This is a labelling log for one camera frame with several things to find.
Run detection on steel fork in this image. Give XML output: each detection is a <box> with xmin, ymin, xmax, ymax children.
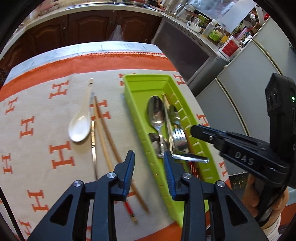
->
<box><xmin>173</xmin><ymin>125</ymin><xmax>210</xmax><ymax>164</ymax></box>

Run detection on small steel teaspoon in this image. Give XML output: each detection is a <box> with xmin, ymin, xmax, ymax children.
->
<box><xmin>169</xmin><ymin>104</ymin><xmax>181</xmax><ymax>128</ymax></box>

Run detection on large hammered steel spoon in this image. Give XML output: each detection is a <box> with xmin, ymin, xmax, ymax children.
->
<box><xmin>147</xmin><ymin>95</ymin><xmax>165</xmax><ymax>153</ymax></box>

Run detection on dark brown wooden chopstick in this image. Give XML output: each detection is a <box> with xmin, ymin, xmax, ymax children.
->
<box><xmin>182</xmin><ymin>128</ymin><xmax>201</xmax><ymax>179</ymax></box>

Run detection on wide steel soup spoon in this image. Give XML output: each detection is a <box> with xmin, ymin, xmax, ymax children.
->
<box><xmin>148</xmin><ymin>133</ymin><xmax>169</xmax><ymax>159</ymax></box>

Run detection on dark wooden kitchen cabinets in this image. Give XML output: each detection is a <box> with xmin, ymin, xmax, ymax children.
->
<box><xmin>1</xmin><ymin>10</ymin><xmax>162</xmax><ymax>81</ymax></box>

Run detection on person's right hand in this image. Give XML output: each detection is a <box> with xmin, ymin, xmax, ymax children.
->
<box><xmin>241</xmin><ymin>173</ymin><xmax>290</xmax><ymax>230</ymax></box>

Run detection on tan chopstick red end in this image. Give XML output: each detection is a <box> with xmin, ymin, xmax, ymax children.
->
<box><xmin>92</xmin><ymin>101</ymin><xmax>139</xmax><ymax>224</ymax></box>

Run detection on white ceramic soup spoon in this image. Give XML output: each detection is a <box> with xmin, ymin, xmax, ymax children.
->
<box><xmin>68</xmin><ymin>78</ymin><xmax>94</xmax><ymax>143</ymax></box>

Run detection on grey side cabinet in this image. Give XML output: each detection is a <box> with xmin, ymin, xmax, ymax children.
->
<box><xmin>152</xmin><ymin>16</ymin><xmax>229</xmax><ymax>96</ymax></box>

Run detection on orange white H-pattern cloth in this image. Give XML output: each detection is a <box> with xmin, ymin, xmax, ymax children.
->
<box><xmin>0</xmin><ymin>52</ymin><xmax>232</xmax><ymax>241</ymax></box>

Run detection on green plastic utensil tray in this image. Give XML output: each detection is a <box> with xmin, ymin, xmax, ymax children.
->
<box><xmin>122</xmin><ymin>74</ymin><xmax>221</xmax><ymax>229</ymax></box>

